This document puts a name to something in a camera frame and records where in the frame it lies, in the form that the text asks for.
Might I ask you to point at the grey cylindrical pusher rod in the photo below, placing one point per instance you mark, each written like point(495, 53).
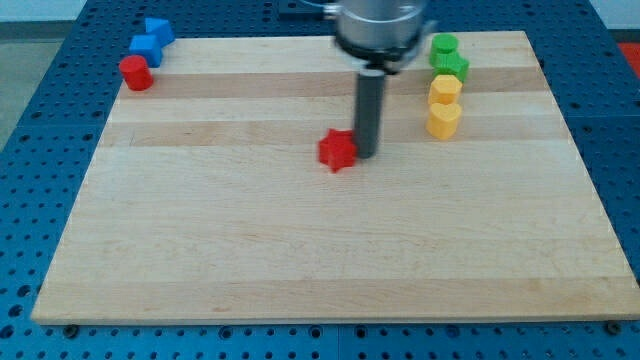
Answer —
point(370, 87)

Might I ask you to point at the red star block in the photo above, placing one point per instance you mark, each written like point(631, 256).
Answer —
point(337, 150)

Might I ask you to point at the yellow hexagon block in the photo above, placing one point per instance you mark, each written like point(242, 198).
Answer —
point(445, 89)

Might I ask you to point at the yellow heart block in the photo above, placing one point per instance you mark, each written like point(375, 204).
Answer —
point(443, 120)

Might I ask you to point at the green star block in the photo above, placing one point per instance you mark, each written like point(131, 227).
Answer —
point(451, 64)

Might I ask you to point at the green cylinder block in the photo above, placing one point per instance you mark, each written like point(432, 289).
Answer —
point(442, 44)

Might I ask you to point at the wooden board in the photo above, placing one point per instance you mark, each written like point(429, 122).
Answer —
point(205, 203)

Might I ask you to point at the blue triangle block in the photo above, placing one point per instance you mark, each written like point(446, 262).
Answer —
point(161, 29)

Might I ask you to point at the blue cube block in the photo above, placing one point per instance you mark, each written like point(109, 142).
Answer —
point(147, 46)

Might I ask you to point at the red cylinder block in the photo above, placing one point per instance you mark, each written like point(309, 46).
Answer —
point(135, 72)

